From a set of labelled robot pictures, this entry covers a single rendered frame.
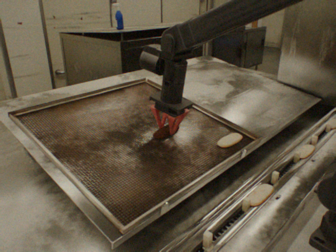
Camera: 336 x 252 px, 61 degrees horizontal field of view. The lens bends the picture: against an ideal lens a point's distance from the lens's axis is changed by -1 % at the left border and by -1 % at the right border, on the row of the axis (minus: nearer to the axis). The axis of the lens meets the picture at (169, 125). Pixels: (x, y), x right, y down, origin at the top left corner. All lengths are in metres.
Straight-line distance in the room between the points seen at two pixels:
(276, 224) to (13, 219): 0.56
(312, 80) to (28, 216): 1.14
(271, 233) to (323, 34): 0.91
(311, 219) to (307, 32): 0.82
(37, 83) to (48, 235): 3.43
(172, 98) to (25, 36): 3.28
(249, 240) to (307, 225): 0.18
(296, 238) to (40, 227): 0.53
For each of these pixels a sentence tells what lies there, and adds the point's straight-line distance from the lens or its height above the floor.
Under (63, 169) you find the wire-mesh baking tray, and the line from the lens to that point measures 0.66.
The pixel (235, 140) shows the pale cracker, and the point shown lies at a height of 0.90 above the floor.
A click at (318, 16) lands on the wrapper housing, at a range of 1.33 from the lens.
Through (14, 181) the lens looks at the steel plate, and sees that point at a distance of 0.88.
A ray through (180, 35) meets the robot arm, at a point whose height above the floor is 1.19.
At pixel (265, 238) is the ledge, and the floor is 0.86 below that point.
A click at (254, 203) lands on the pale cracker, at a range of 0.68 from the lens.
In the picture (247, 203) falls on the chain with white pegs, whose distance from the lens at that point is 0.66.
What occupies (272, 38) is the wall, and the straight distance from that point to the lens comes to 8.38.
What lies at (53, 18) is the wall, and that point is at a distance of 4.36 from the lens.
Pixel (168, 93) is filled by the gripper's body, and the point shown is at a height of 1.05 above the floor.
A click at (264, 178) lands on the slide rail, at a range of 0.78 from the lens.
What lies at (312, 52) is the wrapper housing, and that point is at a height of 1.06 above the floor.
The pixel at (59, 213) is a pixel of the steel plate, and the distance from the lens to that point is 0.73.
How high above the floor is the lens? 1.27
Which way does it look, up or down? 24 degrees down
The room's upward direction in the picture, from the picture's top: straight up
